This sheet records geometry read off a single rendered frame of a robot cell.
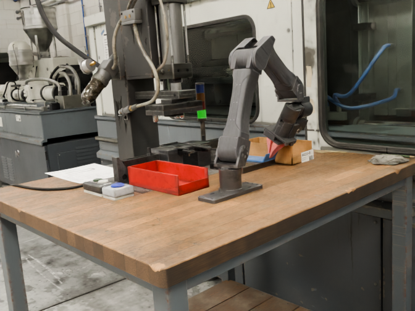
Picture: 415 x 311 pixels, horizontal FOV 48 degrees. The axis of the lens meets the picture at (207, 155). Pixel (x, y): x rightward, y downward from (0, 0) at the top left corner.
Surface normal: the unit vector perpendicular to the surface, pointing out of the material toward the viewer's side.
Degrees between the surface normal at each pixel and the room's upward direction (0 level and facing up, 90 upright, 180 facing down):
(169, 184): 90
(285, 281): 90
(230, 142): 69
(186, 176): 90
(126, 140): 90
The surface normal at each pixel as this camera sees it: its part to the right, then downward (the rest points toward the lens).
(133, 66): -0.72, 0.17
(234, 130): -0.62, -0.18
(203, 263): 0.68, 0.08
